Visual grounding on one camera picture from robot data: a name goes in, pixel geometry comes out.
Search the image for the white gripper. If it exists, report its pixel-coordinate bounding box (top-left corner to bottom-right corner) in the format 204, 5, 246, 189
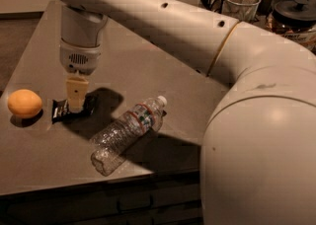
59, 39, 101, 113

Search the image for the black rxbar chocolate wrapper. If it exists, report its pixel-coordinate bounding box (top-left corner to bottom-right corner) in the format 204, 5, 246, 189
50, 95, 97, 124

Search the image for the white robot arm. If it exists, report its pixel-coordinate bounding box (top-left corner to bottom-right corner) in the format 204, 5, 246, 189
60, 0, 316, 225

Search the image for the clear plastic water bottle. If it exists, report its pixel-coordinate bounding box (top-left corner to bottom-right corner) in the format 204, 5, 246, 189
90, 96, 167, 176

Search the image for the orange fruit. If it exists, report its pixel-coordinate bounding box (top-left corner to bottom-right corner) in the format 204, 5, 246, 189
7, 89, 42, 119

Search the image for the snack jar with black lid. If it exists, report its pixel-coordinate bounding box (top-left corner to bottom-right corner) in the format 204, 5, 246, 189
267, 0, 316, 51

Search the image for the wire mesh cup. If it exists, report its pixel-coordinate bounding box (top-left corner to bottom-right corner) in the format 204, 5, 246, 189
222, 0, 261, 23

